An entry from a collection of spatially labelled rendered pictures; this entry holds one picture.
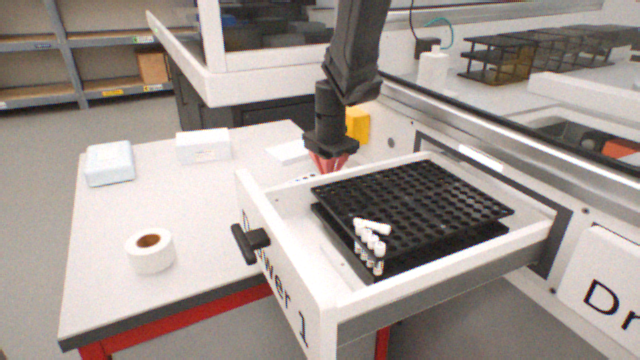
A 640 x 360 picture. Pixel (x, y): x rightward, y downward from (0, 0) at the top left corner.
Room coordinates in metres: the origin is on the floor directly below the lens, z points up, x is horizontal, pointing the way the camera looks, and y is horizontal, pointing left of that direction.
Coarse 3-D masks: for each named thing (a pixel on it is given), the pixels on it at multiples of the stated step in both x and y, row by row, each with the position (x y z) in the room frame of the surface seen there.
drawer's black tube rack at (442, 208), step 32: (352, 192) 0.48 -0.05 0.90; (384, 192) 0.48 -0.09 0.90; (416, 192) 0.48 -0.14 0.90; (448, 192) 0.48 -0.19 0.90; (480, 192) 0.48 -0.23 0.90; (384, 224) 0.40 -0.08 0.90; (416, 224) 0.40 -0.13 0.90; (448, 224) 0.40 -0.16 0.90; (480, 224) 0.40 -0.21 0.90; (352, 256) 0.37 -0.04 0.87; (416, 256) 0.37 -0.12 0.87
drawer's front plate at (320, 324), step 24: (240, 192) 0.47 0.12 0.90; (240, 216) 0.49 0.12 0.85; (264, 216) 0.38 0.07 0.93; (288, 240) 0.33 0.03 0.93; (264, 264) 0.39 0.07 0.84; (288, 264) 0.30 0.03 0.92; (312, 264) 0.29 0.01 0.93; (288, 288) 0.31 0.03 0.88; (312, 288) 0.26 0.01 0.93; (288, 312) 0.31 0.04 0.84; (312, 312) 0.25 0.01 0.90; (336, 312) 0.24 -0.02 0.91; (312, 336) 0.25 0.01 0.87; (336, 336) 0.24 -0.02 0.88
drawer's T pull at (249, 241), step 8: (232, 224) 0.38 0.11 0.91; (240, 224) 0.38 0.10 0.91; (232, 232) 0.37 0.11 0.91; (240, 232) 0.36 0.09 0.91; (248, 232) 0.37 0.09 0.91; (256, 232) 0.37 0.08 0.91; (264, 232) 0.37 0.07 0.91; (240, 240) 0.35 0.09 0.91; (248, 240) 0.35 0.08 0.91; (256, 240) 0.35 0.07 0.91; (264, 240) 0.35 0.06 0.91; (240, 248) 0.34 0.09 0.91; (248, 248) 0.34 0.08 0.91; (256, 248) 0.35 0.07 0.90; (248, 256) 0.32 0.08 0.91; (248, 264) 0.32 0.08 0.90
